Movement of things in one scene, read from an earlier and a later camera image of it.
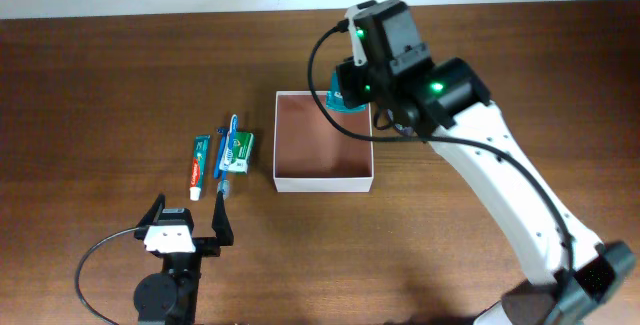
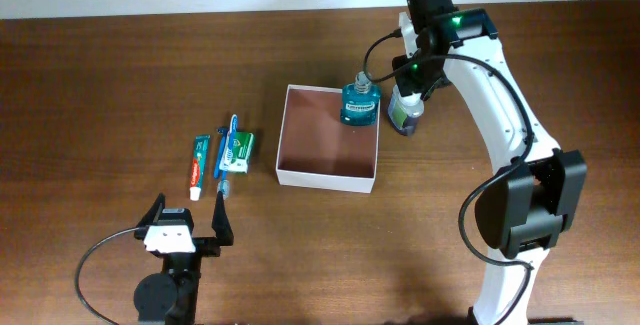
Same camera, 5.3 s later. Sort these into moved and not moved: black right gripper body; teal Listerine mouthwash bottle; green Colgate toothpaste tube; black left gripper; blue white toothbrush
Moved: teal Listerine mouthwash bottle; black right gripper body
Not moved: green Colgate toothpaste tube; blue white toothbrush; black left gripper
